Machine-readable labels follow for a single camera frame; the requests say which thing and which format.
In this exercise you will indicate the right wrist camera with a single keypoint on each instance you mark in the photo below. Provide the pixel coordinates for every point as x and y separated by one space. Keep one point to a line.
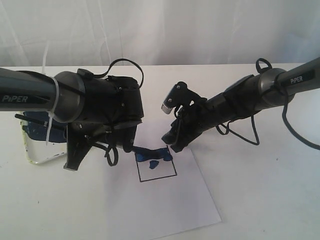
178 96

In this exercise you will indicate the black paintbrush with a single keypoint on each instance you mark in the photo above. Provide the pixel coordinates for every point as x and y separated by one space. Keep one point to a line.
38 123

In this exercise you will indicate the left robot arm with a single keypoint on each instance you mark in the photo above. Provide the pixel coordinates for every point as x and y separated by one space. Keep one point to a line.
101 111

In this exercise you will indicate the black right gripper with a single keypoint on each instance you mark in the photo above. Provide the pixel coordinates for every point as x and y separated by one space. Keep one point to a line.
190 122

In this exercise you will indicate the white paint tray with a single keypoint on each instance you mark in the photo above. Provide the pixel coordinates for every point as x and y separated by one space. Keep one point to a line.
39 152

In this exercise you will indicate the white paper sheet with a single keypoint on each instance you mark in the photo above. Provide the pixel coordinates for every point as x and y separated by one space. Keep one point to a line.
148 198

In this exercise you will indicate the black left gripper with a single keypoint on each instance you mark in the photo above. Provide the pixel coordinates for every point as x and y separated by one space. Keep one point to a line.
78 136

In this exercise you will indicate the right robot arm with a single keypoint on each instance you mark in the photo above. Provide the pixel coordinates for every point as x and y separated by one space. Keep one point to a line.
270 88

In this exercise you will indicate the white backdrop curtain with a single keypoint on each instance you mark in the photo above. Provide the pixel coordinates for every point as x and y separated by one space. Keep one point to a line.
158 32

